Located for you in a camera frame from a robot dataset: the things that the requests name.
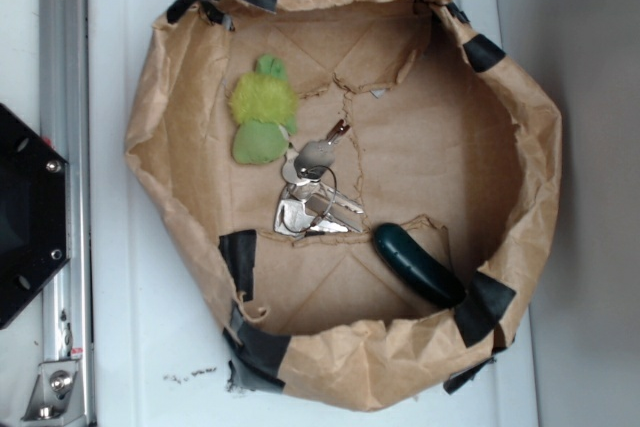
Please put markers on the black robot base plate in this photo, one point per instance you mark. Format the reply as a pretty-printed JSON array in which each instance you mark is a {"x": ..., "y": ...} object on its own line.
[{"x": 34, "y": 241}]

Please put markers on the green plush toy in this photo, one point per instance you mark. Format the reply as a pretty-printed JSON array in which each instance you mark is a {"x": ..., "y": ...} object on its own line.
[{"x": 264, "y": 106}]

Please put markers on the silver corner bracket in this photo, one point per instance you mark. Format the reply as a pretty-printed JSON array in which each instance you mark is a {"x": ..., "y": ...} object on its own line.
[{"x": 56, "y": 399}]

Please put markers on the brown paper bag bin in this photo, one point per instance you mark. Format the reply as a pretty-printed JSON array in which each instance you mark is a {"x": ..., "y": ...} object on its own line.
[{"x": 451, "y": 139}]

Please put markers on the silver key bunch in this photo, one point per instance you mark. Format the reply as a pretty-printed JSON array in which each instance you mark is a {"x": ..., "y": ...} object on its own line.
[{"x": 310, "y": 201}]

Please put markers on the aluminium frame rail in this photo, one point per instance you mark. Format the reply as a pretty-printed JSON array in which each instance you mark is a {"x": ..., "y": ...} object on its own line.
[{"x": 64, "y": 120}]

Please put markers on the dark green toy cucumber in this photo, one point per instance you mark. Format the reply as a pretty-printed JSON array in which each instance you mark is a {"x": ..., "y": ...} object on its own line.
[{"x": 416, "y": 267}]

